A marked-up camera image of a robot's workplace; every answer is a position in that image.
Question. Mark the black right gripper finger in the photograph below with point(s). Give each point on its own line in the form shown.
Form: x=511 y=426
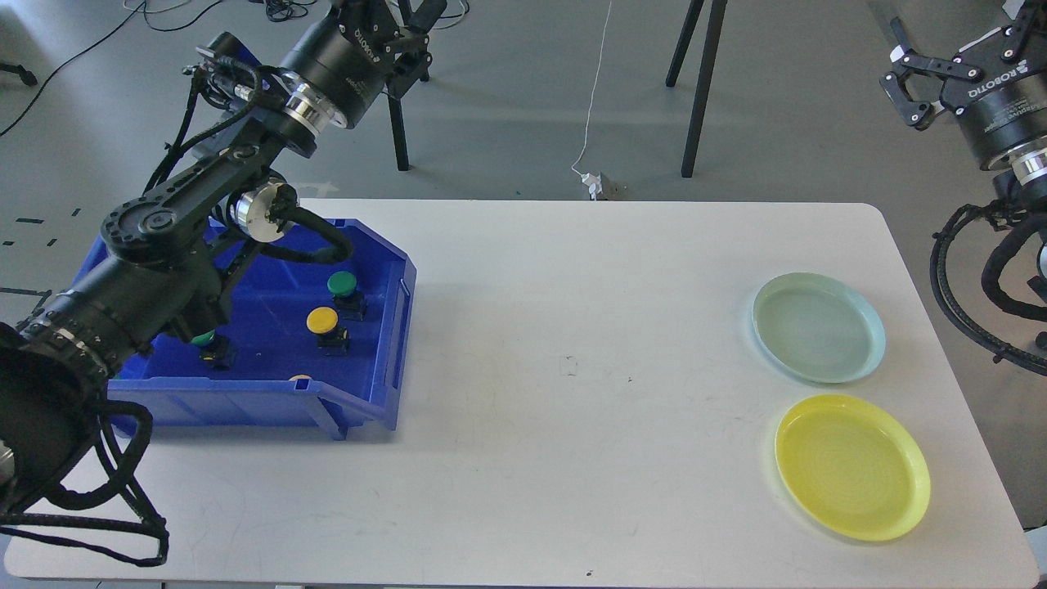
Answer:
x=915 y=83
x=1023 y=39

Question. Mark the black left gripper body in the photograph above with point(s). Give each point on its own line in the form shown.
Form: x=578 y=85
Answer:
x=360 y=49

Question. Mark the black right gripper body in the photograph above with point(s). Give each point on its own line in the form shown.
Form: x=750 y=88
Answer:
x=1005 y=108

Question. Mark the yellow push button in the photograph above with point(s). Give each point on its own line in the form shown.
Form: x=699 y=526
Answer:
x=331 y=336

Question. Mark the green push button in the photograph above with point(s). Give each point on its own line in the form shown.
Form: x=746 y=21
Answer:
x=215 y=350

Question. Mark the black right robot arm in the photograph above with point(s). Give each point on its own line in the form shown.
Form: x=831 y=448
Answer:
x=1018 y=211

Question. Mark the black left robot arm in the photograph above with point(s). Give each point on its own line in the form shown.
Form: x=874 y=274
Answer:
x=211 y=207

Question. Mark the green button right in bin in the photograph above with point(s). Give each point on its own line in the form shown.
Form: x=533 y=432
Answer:
x=347 y=299

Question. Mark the light green plate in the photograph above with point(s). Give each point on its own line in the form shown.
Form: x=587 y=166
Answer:
x=818 y=328

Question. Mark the yellow plate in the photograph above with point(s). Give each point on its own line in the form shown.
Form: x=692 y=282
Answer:
x=852 y=467

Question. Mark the black tripod leg right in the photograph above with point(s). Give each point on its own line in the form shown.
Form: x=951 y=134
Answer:
x=711 y=42

